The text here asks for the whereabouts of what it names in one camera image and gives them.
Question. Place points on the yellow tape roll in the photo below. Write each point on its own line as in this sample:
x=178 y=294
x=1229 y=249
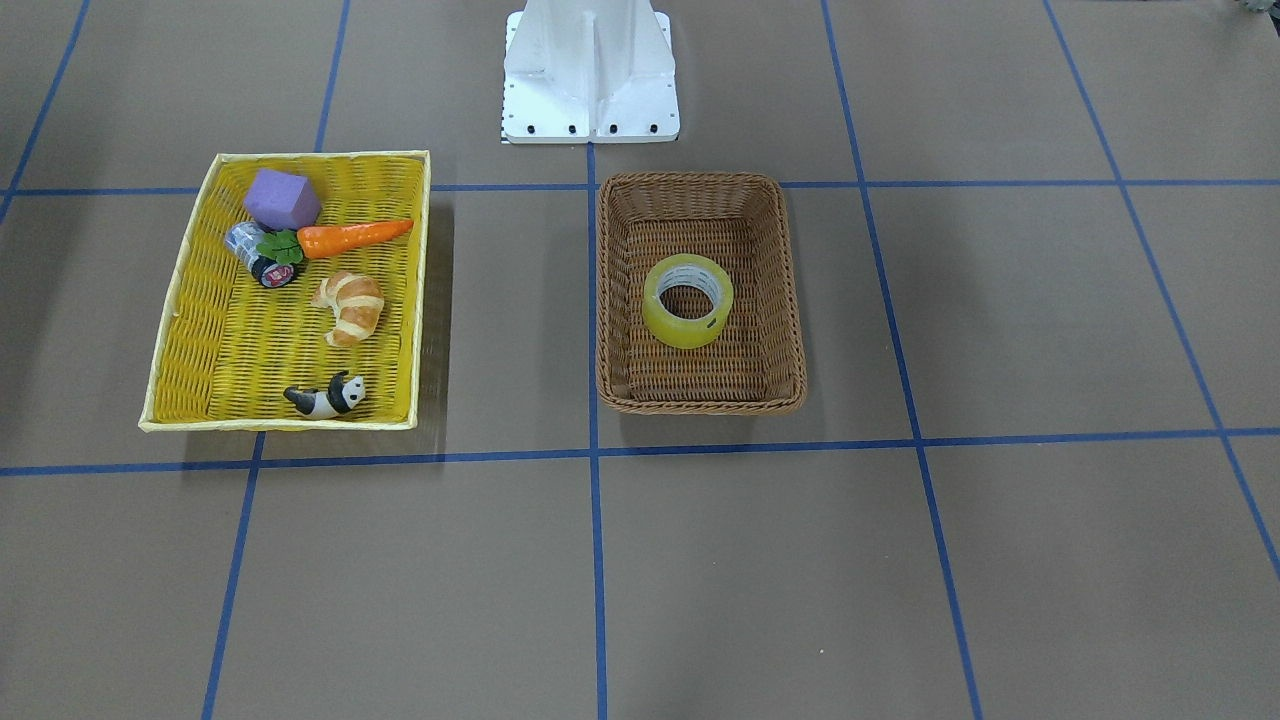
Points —
x=687 y=300

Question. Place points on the toy panda figure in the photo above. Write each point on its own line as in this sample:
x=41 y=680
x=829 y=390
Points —
x=341 y=395

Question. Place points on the orange toy carrot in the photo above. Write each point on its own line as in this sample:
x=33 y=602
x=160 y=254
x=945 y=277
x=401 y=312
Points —
x=325 y=241

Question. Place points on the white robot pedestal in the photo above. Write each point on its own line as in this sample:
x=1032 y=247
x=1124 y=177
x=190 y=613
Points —
x=589 y=72

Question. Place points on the purple foam block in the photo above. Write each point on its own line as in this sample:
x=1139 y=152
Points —
x=280 y=201

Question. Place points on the yellow woven basket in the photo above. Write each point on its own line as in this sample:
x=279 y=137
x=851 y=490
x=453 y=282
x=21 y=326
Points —
x=226 y=347

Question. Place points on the toy croissant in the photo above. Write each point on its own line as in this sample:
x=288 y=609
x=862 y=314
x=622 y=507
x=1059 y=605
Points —
x=356 y=302

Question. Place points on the black sushi roll toy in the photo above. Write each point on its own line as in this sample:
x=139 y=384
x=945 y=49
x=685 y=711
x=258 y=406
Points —
x=243 y=240

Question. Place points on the brown wicker basket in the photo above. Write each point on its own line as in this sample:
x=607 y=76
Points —
x=740 y=220

